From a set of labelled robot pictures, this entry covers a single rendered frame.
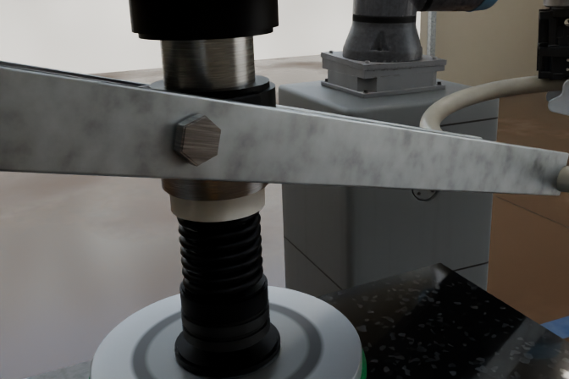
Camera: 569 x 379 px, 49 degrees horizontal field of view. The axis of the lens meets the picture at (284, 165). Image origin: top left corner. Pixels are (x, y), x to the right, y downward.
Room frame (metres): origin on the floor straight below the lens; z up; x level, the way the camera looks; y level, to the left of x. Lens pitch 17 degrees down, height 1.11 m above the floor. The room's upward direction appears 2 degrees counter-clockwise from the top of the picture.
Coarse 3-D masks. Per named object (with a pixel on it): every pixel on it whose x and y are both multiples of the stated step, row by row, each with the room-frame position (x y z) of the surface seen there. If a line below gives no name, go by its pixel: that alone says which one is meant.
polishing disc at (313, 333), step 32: (128, 320) 0.48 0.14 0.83; (160, 320) 0.48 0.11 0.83; (288, 320) 0.47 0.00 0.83; (320, 320) 0.47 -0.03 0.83; (96, 352) 0.43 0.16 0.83; (128, 352) 0.43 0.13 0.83; (160, 352) 0.43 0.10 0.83; (288, 352) 0.42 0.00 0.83; (320, 352) 0.42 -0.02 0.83; (352, 352) 0.42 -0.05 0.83
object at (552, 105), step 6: (564, 84) 1.05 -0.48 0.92; (564, 90) 1.05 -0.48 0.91; (558, 96) 1.05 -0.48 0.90; (564, 96) 1.05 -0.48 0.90; (552, 102) 1.06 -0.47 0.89; (558, 102) 1.05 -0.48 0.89; (564, 102) 1.05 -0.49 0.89; (552, 108) 1.05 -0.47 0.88; (558, 108) 1.05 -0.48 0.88; (564, 108) 1.05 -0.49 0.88; (564, 114) 1.05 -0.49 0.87
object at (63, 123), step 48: (0, 96) 0.29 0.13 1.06; (48, 96) 0.30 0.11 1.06; (96, 96) 0.32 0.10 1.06; (144, 96) 0.33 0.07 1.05; (192, 96) 0.35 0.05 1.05; (0, 144) 0.28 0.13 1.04; (48, 144) 0.30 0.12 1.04; (96, 144) 0.31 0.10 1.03; (144, 144) 0.33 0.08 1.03; (192, 144) 0.34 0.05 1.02; (240, 144) 0.37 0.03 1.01; (288, 144) 0.40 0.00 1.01; (336, 144) 0.43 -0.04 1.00; (384, 144) 0.46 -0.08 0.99; (432, 144) 0.50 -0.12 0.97; (480, 144) 0.55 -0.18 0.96; (480, 192) 0.56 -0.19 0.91; (528, 192) 0.62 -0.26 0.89
